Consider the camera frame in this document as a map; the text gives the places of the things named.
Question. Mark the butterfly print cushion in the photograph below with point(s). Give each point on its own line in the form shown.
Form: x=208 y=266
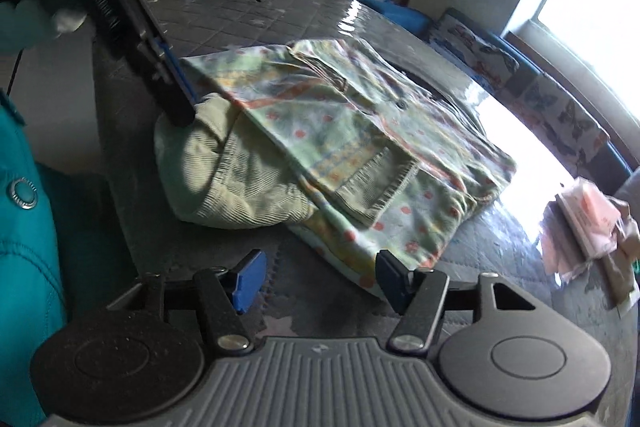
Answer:
x=482 y=42
x=565 y=122
x=465 y=64

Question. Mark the teal jacket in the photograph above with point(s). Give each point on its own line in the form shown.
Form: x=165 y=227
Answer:
x=30 y=257

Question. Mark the pink tissue pack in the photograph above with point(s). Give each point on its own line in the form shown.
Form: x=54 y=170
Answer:
x=585 y=217

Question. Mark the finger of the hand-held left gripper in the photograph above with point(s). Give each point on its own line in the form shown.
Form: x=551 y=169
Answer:
x=175 y=69
x=162 y=94

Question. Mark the green patterned baby garment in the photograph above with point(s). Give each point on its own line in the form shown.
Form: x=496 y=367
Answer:
x=350 y=132

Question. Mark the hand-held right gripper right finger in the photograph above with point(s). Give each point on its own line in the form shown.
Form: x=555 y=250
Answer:
x=392 y=279

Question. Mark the beige cloth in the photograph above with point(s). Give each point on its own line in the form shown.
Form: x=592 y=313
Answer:
x=625 y=277

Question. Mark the blue sofa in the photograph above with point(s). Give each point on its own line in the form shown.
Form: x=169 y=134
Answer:
x=400 y=14

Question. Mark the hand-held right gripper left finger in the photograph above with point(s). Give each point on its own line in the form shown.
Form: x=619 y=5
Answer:
x=250 y=279

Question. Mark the person's left hand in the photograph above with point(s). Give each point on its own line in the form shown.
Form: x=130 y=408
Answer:
x=70 y=9

